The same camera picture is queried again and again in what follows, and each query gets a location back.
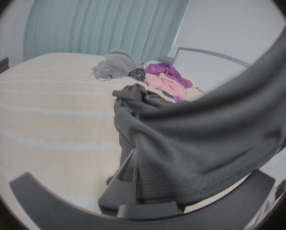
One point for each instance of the pink garment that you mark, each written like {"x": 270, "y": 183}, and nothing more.
{"x": 167, "y": 85}

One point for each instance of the black T-shirt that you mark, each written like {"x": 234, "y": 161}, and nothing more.
{"x": 193, "y": 140}

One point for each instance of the blue-green curtain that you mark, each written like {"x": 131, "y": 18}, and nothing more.
{"x": 133, "y": 15}
{"x": 54, "y": 20}

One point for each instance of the black shiny garment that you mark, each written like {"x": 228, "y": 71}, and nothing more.
{"x": 137, "y": 74}

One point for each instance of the grey garment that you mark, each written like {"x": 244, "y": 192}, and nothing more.
{"x": 116, "y": 63}

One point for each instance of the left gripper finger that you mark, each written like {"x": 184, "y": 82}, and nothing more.
{"x": 123, "y": 188}

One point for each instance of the grey bedside table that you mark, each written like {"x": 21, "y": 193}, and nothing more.
{"x": 166, "y": 59}

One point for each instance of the purple garment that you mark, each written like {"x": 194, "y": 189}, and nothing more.
{"x": 157, "y": 69}

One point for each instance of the bed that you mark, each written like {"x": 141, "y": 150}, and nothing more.
{"x": 49, "y": 109}

